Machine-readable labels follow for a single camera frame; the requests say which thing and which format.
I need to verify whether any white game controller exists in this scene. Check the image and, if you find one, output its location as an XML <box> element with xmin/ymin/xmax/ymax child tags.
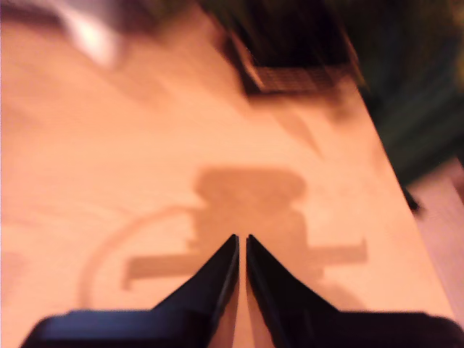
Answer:
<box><xmin>54</xmin><ymin>0</ymin><xmax>126</xmax><ymax>70</ymax></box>

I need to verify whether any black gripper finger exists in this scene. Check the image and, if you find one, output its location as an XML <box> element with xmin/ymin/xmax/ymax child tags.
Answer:
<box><xmin>154</xmin><ymin>233</ymin><xmax>241</xmax><ymax>348</ymax></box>
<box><xmin>246</xmin><ymin>233</ymin><xmax>340</xmax><ymax>348</ymax></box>

